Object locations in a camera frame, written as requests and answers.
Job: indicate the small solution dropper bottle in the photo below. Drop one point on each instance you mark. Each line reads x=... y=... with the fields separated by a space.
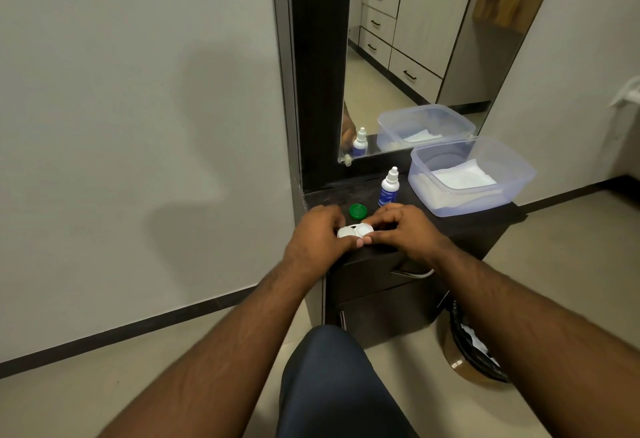
x=388 y=190

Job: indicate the dark blue trousers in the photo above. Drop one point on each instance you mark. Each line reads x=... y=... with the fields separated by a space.
x=335 y=387

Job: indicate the white contact lens case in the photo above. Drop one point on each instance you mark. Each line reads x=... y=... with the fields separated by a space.
x=367 y=229

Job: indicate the clear plastic container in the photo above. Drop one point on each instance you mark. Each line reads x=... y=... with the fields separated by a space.
x=470 y=205

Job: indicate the person's left forearm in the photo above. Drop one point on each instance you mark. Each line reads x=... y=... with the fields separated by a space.
x=210 y=357

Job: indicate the person's right forearm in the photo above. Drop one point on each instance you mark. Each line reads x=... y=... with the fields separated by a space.
x=540 y=337

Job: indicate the dresser mirror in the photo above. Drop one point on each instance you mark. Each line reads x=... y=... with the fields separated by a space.
x=380 y=82

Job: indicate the black dresser cabinet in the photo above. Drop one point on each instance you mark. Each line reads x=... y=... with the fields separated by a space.
x=380 y=312

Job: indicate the white wall charger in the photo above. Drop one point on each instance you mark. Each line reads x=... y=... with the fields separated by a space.
x=629 y=95

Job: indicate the stack of white tissues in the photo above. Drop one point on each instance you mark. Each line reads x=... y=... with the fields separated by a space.
x=462 y=176

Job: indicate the trash bin with black liner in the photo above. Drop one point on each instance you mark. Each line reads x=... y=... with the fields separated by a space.
x=460 y=362

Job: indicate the person's left hand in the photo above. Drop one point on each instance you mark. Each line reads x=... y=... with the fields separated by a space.
x=315 y=242

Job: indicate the person's right hand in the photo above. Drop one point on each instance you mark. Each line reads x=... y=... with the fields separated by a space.
x=410 y=232

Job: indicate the green lens case cap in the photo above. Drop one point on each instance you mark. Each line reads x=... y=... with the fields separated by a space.
x=358 y=211

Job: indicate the crumpled white tissue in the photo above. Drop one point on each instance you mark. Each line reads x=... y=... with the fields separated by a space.
x=477 y=342

